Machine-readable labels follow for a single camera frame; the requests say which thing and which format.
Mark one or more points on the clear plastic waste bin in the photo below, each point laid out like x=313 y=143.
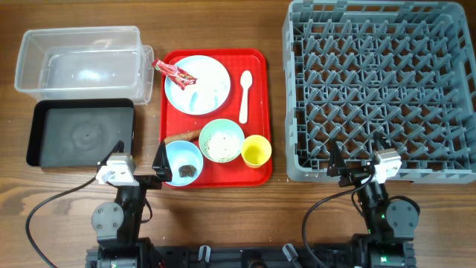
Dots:
x=85 y=63

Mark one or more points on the white plastic spoon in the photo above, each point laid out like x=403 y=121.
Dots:
x=246 y=81

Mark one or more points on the dark food scrap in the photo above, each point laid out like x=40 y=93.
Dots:
x=187 y=171

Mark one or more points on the brown sausage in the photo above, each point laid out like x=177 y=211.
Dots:
x=187 y=136

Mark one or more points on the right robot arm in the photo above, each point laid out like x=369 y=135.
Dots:
x=390 y=221

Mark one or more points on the red snack wrapper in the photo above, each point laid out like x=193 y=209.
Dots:
x=178 y=75

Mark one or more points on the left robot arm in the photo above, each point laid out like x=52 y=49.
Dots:
x=117 y=223

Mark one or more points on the black waste tray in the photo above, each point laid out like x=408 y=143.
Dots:
x=79 y=133

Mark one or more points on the yellow cup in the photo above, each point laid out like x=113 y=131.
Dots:
x=256 y=151

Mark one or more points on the light blue plate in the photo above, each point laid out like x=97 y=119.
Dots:
x=210 y=91

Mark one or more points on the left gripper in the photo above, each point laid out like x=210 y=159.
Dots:
x=152 y=182

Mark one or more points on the white rice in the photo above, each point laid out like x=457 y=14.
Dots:
x=222 y=147

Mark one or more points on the light blue bowl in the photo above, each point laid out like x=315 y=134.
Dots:
x=184 y=153

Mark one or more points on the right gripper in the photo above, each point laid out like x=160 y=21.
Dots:
x=352 y=176

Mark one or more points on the red serving tray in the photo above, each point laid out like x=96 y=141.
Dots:
x=236 y=60

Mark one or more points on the green bowl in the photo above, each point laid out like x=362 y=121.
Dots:
x=220 y=125

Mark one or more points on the grey dishwasher rack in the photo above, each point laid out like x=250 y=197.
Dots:
x=401 y=69

